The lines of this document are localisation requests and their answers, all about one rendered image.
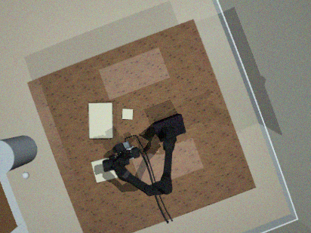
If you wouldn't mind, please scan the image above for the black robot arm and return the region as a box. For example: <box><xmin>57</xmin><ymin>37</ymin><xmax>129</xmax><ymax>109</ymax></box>
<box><xmin>102</xmin><ymin>123</ymin><xmax>177</xmax><ymax>196</ymax></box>

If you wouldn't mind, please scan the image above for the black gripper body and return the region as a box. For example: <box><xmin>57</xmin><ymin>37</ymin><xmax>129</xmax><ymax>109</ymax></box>
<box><xmin>109</xmin><ymin>147</ymin><xmax>140</xmax><ymax>161</ymax></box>

